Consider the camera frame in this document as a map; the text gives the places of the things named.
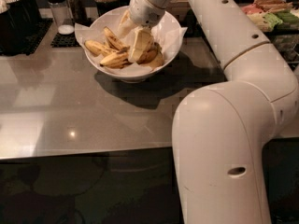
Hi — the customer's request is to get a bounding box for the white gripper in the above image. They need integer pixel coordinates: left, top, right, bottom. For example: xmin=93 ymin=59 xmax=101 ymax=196
xmin=117 ymin=0 xmax=165 ymax=63

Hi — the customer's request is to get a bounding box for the long spotted banana front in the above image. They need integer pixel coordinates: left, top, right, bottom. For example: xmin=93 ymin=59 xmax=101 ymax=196
xmin=100 ymin=51 xmax=128 ymax=68

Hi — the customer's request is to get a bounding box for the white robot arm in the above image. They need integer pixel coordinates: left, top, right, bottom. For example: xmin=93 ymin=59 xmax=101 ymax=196
xmin=129 ymin=0 xmax=298 ymax=224

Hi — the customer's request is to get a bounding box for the upper middle banana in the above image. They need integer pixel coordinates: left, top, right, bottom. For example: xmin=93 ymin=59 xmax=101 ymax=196
xmin=104 ymin=27 xmax=130 ymax=50

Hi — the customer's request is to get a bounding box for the white ceramic bowl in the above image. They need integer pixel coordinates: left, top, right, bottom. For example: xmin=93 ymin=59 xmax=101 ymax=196
xmin=75 ymin=6 xmax=186 ymax=82

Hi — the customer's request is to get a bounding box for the right yellow banana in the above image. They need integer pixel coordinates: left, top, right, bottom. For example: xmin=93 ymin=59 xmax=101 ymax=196
xmin=140 ymin=46 xmax=164 ymax=69

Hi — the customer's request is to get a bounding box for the yellow banana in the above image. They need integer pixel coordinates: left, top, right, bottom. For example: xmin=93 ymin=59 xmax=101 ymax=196
xmin=84 ymin=40 xmax=117 ymax=58
xmin=140 ymin=46 xmax=164 ymax=69

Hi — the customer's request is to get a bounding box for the banana with upright stem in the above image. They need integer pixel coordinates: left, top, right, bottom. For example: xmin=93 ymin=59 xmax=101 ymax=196
xmin=137 ymin=42 xmax=160 ymax=64

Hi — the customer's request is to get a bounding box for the white paper bowl liner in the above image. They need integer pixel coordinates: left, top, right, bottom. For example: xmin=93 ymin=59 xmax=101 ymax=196
xmin=75 ymin=7 xmax=186 ymax=82

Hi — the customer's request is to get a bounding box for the left yellow banana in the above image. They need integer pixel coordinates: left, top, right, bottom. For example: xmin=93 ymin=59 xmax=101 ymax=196
xmin=84 ymin=40 xmax=117 ymax=58

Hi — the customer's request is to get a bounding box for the pepper shaker black lid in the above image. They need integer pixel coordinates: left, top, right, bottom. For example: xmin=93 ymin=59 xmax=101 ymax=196
xmin=67 ymin=0 xmax=88 ymax=24

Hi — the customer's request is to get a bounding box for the small black rubber mat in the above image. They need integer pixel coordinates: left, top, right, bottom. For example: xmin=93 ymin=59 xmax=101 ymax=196
xmin=50 ymin=33 xmax=79 ymax=48

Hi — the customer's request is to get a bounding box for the salt shaker black lid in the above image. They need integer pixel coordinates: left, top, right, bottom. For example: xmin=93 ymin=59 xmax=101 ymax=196
xmin=48 ymin=0 xmax=75 ymax=35

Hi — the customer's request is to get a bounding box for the large black rubber mat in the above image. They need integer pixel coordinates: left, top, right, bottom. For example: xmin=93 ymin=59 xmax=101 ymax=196
xmin=0 ymin=18 xmax=53 ymax=56

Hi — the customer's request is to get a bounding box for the black container back left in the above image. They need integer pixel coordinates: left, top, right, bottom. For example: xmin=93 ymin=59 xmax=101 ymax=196
xmin=15 ymin=0 xmax=41 ymax=35

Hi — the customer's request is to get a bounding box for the black container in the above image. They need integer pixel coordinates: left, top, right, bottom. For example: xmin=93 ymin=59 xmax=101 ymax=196
xmin=0 ymin=0 xmax=27 ymax=54
xmin=15 ymin=0 xmax=41 ymax=35

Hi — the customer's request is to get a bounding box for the black container front left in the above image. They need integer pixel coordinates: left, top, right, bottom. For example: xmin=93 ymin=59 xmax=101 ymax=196
xmin=0 ymin=0 xmax=27 ymax=54

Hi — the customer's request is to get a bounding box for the black wire condiment rack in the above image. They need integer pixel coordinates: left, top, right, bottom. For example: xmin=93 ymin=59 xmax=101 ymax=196
xmin=241 ymin=0 xmax=299 ymax=71

